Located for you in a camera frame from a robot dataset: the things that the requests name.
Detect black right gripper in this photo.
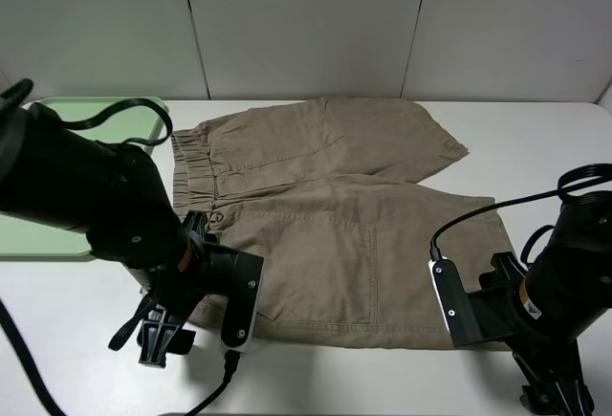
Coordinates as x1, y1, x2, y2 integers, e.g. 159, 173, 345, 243
479, 252, 595, 416

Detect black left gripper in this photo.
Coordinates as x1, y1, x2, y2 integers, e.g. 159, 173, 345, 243
135, 211, 225, 367

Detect khaki shorts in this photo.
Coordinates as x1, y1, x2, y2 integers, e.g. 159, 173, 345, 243
172, 98, 512, 350

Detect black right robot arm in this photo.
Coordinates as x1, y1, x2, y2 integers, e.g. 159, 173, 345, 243
471, 191, 611, 415

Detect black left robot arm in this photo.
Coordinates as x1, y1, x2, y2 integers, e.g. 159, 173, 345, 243
1, 79, 203, 368

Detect green plastic tray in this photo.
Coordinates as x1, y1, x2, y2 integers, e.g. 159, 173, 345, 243
1, 97, 165, 261

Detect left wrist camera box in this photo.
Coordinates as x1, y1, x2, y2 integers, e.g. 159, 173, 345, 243
205, 244, 264, 353

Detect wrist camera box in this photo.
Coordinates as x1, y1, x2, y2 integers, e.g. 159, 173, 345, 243
205, 244, 264, 353
428, 258, 513, 348

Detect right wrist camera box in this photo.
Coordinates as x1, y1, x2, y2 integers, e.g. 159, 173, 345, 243
428, 258, 513, 348

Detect black cable at table edge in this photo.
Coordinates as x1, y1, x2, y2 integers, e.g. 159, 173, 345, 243
0, 298, 63, 416

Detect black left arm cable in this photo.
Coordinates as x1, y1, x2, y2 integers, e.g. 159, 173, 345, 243
28, 98, 174, 149

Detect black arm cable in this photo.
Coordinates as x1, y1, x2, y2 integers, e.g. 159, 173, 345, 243
429, 162, 612, 264
28, 98, 174, 149

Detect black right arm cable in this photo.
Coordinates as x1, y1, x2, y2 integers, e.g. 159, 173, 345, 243
429, 162, 612, 264

